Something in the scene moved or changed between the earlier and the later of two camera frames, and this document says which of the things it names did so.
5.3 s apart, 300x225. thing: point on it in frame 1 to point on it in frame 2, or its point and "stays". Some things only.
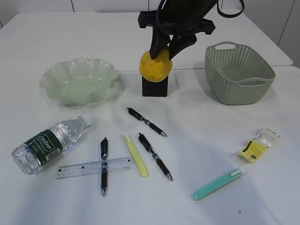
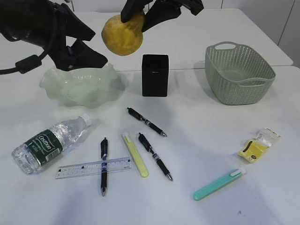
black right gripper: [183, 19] to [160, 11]
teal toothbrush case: [219, 183] stays
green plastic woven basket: [237, 75] stays
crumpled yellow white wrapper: [254, 148] stays
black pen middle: [147, 145] stays
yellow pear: [155, 70] to [123, 38]
